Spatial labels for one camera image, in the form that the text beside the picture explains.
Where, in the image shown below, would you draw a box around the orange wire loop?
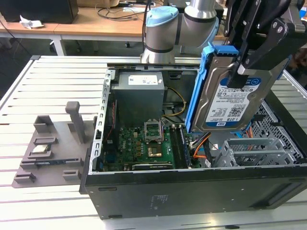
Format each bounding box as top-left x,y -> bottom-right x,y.
193,141 -> 212,160

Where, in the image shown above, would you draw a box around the black desk cables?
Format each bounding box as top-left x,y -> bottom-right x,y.
95,6 -> 147,22

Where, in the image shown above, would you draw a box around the wooden desk white frame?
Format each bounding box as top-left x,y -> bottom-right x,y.
0,21 -> 62,56
54,4 -> 231,57

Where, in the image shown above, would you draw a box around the crumpled white paper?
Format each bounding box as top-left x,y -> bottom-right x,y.
19,14 -> 45,30

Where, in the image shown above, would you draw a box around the black RAM slot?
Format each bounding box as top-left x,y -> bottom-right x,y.
174,126 -> 188,169
169,126 -> 181,169

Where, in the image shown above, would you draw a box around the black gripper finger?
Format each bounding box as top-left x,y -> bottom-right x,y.
223,0 -> 261,46
226,17 -> 307,88

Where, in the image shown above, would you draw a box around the metal disk bay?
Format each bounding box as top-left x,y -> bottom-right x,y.
213,138 -> 300,168

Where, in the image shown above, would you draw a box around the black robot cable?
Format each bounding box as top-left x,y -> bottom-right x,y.
143,0 -> 152,48

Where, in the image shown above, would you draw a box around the grey power supply unit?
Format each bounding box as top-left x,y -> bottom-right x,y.
110,71 -> 168,123

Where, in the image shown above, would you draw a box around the green motherboard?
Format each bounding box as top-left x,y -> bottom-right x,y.
98,126 -> 200,172

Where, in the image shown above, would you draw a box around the RAM stick in slot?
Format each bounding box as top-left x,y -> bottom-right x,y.
179,126 -> 193,168

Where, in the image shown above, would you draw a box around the yellow wire bundle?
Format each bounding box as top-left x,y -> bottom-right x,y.
162,87 -> 188,118

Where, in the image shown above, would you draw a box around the black cable bundle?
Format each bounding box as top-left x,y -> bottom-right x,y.
190,131 -> 212,150

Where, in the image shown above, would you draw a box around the CPU socket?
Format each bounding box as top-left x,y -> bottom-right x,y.
146,142 -> 163,158

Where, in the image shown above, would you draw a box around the black graphics card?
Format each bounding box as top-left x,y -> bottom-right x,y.
124,162 -> 173,171

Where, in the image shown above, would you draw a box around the grey parts rack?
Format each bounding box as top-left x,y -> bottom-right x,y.
12,100 -> 97,190

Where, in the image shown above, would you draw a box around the silver CPU chip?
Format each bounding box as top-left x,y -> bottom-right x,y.
32,145 -> 51,154

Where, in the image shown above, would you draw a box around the large black box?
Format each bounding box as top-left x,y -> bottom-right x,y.
0,0 -> 79,24

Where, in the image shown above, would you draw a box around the hard disk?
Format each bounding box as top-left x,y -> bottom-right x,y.
184,42 -> 292,135

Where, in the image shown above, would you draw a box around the RAM stick with blue label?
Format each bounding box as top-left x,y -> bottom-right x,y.
35,160 -> 67,166

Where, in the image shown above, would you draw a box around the black PC case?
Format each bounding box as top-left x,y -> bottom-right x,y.
79,62 -> 307,220

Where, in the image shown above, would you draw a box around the metal socket cover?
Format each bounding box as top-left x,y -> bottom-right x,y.
143,118 -> 165,144

